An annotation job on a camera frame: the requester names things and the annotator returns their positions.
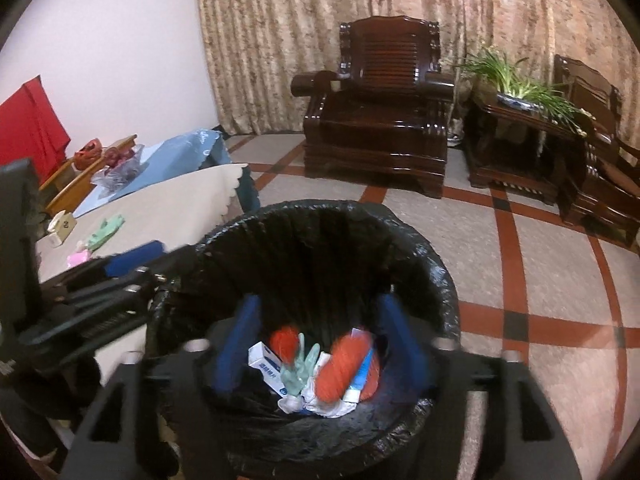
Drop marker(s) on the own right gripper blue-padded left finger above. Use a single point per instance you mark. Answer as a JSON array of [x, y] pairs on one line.
[[152, 418]]

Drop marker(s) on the pink tissue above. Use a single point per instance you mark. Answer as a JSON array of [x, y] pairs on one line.
[[80, 255]]

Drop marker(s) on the red mesh ball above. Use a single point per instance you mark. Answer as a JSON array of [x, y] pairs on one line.
[[284, 342]]

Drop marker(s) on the dark wooden armchair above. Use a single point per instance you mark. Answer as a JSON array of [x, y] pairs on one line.
[[385, 110], [599, 184]]

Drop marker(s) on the dark wooden side table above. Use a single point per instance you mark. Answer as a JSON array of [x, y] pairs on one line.
[[516, 149]]

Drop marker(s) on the blue hand cream tube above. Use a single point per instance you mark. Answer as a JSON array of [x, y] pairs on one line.
[[362, 367]]

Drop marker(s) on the white blue medicine box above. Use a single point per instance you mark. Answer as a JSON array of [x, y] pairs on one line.
[[261, 358]]

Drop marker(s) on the glass fruit bowl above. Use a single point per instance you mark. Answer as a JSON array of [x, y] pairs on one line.
[[112, 180]]

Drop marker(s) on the red apples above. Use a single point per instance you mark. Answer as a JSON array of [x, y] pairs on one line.
[[114, 157]]

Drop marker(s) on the black lined trash bin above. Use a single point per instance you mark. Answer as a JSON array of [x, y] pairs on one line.
[[320, 266]]

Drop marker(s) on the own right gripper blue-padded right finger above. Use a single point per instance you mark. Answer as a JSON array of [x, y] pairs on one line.
[[522, 437]]

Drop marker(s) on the blue tablecloth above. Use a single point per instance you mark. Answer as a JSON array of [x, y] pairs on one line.
[[182, 154]]

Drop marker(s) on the red cloth cover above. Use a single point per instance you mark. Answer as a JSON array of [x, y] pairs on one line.
[[29, 128]]

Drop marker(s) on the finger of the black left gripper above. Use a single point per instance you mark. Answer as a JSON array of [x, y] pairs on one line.
[[127, 295]]

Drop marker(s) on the green potted plant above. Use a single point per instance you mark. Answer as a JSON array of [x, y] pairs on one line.
[[494, 67]]

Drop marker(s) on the orange bubble wrap sheet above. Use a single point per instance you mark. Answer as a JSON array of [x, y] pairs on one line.
[[373, 376]]

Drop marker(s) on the floral beige curtain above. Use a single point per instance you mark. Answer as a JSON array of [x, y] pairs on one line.
[[255, 47]]

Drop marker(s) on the mint green rubber glove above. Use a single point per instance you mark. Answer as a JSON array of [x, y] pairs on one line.
[[295, 376]]

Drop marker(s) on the wooden TV cabinet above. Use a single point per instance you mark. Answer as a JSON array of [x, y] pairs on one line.
[[67, 187]]

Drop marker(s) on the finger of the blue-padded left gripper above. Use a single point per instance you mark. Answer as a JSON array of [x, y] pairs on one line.
[[100, 269]]

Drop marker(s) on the beige tissue box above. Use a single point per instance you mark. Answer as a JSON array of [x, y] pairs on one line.
[[60, 227]]

